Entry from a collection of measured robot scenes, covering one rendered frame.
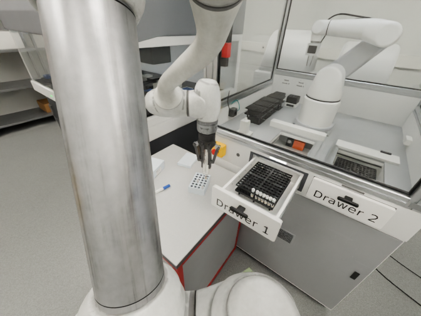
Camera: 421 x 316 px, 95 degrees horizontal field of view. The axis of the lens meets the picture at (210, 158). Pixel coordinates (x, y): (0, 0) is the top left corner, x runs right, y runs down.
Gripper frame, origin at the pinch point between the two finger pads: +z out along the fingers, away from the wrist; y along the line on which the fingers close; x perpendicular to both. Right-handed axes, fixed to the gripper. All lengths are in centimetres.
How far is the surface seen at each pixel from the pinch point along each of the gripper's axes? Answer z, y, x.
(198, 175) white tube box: 8.7, -5.0, 2.7
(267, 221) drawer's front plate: -2.0, 29.8, -25.8
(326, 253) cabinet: 38, 67, -5
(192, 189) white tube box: 9.7, -5.1, -7.2
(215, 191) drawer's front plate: -2.4, 8.7, -17.2
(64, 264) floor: 88, -97, -31
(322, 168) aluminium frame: -10, 50, 2
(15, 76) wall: 21, -362, 162
